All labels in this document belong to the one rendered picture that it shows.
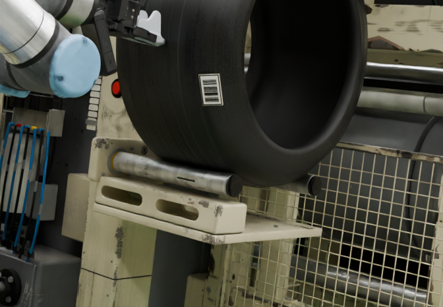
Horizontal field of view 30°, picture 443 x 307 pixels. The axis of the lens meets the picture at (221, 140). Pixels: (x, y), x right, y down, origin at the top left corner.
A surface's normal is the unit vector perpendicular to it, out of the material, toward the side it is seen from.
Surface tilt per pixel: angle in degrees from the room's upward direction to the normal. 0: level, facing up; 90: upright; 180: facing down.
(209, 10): 83
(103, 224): 90
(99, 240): 90
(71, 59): 94
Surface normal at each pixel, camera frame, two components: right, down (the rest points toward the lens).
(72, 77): 0.77, 0.20
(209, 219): -0.65, -0.04
